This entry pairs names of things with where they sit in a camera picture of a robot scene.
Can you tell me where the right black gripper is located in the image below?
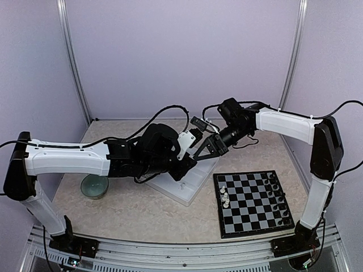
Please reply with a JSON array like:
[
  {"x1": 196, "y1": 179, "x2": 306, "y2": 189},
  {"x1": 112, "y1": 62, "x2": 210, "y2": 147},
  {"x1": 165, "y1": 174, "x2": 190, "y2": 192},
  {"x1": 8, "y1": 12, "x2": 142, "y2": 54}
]
[{"x1": 193, "y1": 122, "x2": 252, "y2": 160}]

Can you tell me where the white divided plastic tray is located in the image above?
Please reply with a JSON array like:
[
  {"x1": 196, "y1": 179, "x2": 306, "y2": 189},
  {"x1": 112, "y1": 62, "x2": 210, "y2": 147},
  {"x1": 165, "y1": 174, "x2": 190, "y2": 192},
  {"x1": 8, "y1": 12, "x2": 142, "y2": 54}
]
[{"x1": 146, "y1": 158, "x2": 219, "y2": 207}]

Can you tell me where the black white chess board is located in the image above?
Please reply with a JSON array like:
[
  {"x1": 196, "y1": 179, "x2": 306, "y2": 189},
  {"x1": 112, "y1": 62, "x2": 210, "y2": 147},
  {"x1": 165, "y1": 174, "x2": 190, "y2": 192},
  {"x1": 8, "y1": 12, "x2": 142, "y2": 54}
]
[{"x1": 213, "y1": 170, "x2": 295, "y2": 239}]

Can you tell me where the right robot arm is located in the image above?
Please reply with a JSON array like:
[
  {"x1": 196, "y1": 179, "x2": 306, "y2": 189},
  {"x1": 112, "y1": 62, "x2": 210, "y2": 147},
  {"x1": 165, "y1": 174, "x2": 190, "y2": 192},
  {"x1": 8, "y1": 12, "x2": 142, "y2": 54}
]
[{"x1": 193, "y1": 98, "x2": 344, "y2": 252}]

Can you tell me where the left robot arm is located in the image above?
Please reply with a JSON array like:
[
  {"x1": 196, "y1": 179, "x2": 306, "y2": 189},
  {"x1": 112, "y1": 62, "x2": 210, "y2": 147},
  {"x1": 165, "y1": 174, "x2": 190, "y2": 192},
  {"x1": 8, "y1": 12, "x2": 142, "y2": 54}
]
[{"x1": 3, "y1": 124, "x2": 198, "y2": 252}]

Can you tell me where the row of black chess pieces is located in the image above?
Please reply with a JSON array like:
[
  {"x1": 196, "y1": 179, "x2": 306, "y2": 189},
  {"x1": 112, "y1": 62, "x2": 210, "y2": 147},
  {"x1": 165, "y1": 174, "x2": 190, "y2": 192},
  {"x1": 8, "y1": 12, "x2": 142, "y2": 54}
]
[{"x1": 261, "y1": 171, "x2": 294, "y2": 228}]

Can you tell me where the green glass bowl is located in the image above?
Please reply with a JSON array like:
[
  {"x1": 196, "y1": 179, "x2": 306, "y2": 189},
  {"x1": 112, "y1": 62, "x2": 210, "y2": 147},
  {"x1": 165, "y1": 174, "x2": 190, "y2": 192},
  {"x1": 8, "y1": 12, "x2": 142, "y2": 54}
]
[{"x1": 80, "y1": 175, "x2": 109, "y2": 199}]

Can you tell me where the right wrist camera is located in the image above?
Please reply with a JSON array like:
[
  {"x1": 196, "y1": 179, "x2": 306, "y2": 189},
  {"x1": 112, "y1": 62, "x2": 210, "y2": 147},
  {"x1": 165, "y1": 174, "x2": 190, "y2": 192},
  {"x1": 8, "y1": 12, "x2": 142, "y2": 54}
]
[{"x1": 189, "y1": 116, "x2": 220, "y2": 135}]

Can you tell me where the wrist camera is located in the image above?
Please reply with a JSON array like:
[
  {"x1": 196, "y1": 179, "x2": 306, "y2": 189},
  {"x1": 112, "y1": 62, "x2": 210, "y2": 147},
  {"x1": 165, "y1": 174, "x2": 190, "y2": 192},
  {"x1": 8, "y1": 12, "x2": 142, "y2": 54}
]
[
  {"x1": 189, "y1": 116, "x2": 220, "y2": 135},
  {"x1": 177, "y1": 128, "x2": 203, "y2": 160}
]

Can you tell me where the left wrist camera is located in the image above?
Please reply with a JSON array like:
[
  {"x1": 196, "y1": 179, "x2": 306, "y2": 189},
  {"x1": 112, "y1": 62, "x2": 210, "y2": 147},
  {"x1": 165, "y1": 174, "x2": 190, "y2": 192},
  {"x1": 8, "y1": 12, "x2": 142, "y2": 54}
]
[{"x1": 177, "y1": 128, "x2": 203, "y2": 160}]

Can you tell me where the right aluminium frame post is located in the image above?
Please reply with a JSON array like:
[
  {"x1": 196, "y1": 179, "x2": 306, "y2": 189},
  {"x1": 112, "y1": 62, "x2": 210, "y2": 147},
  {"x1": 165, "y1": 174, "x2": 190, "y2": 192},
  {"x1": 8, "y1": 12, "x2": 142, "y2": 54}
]
[{"x1": 278, "y1": 0, "x2": 308, "y2": 109}]

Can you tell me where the aluminium frame post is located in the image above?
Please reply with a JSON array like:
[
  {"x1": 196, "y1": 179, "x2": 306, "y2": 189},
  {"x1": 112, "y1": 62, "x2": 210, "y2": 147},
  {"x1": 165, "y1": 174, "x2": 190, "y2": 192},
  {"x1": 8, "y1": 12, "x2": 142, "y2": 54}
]
[
  {"x1": 278, "y1": 0, "x2": 308, "y2": 109},
  {"x1": 57, "y1": 0, "x2": 92, "y2": 126}
]

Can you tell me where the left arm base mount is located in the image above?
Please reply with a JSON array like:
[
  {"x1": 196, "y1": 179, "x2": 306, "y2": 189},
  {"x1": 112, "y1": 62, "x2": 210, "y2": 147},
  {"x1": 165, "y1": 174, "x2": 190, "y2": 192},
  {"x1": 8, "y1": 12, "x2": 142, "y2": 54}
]
[{"x1": 49, "y1": 236, "x2": 99, "y2": 258}]

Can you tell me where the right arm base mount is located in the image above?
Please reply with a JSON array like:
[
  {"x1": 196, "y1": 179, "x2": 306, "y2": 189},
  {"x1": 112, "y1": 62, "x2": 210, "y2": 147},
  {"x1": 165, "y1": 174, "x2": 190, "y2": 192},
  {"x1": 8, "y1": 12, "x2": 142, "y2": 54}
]
[{"x1": 271, "y1": 236, "x2": 320, "y2": 258}]

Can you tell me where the front aluminium rail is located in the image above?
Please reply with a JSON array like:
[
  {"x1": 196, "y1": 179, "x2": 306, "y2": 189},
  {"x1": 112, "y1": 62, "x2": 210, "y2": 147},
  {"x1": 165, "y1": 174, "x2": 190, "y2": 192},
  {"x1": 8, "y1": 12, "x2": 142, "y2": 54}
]
[{"x1": 17, "y1": 225, "x2": 351, "y2": 271}]

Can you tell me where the left aluminium frame post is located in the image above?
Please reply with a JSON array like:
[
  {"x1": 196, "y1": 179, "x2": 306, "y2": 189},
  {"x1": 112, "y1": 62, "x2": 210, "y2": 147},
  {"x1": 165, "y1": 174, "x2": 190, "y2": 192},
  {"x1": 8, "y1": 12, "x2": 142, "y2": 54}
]
[{"x1": 57, "y1": 0, "x2": 92, "y2": 126}]

